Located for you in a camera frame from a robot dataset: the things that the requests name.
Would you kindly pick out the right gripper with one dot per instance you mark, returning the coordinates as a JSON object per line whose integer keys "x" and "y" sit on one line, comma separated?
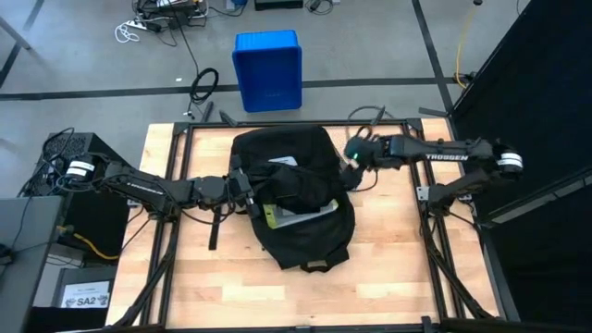
{"x": 370, "y": 152}

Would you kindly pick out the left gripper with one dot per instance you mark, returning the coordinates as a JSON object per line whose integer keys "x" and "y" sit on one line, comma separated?
{"x": 240, "y": 185}

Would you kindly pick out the white mesh pouch yellow trim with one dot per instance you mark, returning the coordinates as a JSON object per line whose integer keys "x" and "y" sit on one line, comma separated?
{"x": 296, "y": 215}

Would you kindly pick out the black backpack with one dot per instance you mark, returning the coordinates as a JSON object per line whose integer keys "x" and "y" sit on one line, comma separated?
{"x": 300, "y": 240}

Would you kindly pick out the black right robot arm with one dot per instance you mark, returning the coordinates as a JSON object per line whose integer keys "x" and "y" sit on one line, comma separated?
{"x": 448, "y": 155}

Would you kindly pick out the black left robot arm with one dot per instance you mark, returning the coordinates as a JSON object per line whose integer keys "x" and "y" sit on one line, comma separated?
{"x": 148, "y": 187}

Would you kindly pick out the blue plastic bin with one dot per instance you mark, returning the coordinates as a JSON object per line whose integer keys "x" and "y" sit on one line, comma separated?
{"x": 268, "y": 69}

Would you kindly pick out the black computer tower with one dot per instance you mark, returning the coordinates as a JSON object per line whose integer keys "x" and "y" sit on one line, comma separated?
{"x": 99, "y": 222}

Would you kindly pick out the black partition panel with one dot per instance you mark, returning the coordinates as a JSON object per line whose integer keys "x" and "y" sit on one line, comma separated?
{"x": 532, "y": 92}

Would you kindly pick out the black flat device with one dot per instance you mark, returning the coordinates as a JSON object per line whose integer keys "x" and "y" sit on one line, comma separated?
{"x": 277, "y": 3}

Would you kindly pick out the black equipment case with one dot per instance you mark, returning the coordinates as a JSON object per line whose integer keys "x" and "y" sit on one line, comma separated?
{"x": 83, "y": 273}

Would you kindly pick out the white SA2 label sign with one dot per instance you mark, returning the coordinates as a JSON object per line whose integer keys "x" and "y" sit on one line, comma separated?
{"x": 85, "y": 296}

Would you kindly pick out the grey desk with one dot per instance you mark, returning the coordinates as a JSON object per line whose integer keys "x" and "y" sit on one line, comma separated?
{"x": 28, "y": 259}

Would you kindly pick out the grey metal table leg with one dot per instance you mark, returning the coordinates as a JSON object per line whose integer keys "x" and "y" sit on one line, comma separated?
{"x": 14, "y": 33}

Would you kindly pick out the black metal table frame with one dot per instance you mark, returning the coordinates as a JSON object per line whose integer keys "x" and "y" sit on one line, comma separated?
{"x": 208, "y": 124}

